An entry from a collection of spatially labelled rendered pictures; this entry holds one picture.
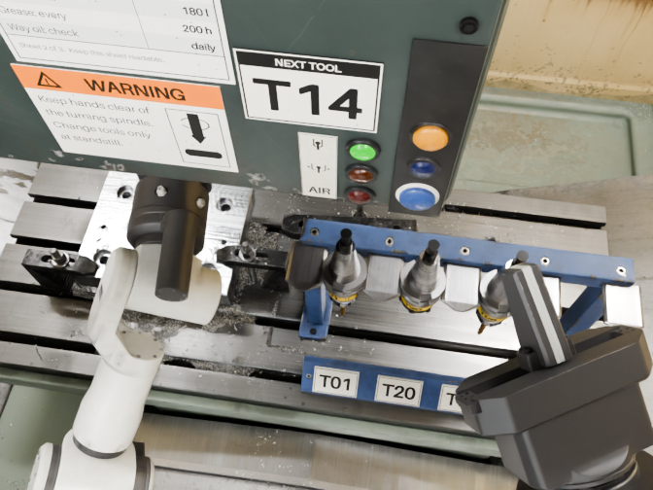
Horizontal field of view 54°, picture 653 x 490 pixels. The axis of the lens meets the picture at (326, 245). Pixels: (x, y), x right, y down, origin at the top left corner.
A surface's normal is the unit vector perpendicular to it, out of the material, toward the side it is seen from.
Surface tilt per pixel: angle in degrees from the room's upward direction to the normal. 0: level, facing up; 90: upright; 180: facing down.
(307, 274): 0
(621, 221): 24
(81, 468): 34
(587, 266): 0
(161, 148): 90
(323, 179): 90
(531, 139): 0
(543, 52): 90
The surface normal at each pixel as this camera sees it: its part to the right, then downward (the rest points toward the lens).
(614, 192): -0.42, -0.47
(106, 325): 0.33, 0.41
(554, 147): 0.00, -0.47
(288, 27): -0.14, 0.87
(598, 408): 0.18, 0.00
